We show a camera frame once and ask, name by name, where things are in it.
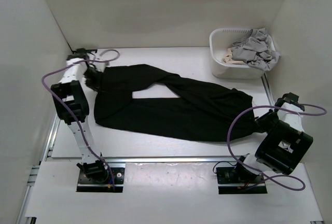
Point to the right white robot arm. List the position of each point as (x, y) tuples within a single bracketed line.
[(284, 146)]

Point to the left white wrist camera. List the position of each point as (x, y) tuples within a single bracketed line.
[(98, 60)]

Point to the grey garment in basket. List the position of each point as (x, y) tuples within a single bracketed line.
[(255, 49)]

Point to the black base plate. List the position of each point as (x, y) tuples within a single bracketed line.
[(237, 180), (103, 185)]

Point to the beige garment in basket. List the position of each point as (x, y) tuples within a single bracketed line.
[(228, 58)]

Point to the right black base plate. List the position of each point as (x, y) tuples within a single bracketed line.
[(237, 180)]

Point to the white plastic basket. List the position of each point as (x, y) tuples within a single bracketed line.
[(220, 40)]

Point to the aluminium frame rail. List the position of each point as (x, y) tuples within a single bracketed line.
[(167, 181)]

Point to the black trousers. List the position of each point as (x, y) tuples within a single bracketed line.
[(145, 99)]

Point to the blue black corner label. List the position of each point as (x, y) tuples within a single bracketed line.
[(92, 51)]

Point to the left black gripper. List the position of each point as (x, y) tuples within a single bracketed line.
[(95, 85)]

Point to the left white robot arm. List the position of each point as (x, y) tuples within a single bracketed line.
[(72, 107)]

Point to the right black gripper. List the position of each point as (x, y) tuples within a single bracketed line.
[(260, 124)]

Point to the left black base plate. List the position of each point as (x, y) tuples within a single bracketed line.
[(103, 185)]

